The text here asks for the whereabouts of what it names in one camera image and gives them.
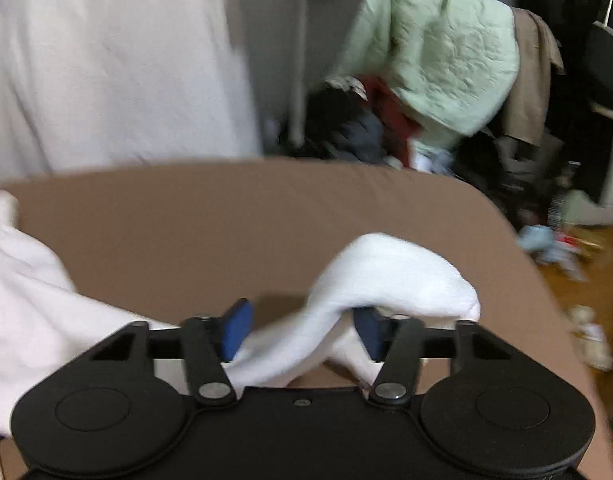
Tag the light blue cloth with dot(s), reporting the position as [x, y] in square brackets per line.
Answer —
[536, 242]

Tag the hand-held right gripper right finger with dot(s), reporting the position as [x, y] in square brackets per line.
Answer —
[369, 332]

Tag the pile of dark clothes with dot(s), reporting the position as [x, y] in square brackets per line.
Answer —
[336, 120]

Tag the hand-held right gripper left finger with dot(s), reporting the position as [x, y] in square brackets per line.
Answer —
[236, 330]

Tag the white pole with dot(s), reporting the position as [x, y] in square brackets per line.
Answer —
[299, 85]

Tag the black chair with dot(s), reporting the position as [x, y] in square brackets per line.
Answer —
[606, 60]

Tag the beige coat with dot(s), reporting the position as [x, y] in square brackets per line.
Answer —
[528, 85]

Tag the white towel garment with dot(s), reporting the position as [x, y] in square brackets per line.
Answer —
[396, 270]

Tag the red garment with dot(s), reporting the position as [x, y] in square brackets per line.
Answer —
[386, 105]

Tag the mint green quilt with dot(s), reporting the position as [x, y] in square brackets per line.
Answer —
[446, 50]

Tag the cream crumpled cloth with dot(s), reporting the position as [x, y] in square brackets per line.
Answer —
[591, 335]

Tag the white blanket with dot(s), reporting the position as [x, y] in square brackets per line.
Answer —
[111, 60]

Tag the black hanging clothes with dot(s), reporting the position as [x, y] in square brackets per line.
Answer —
[581, 5]

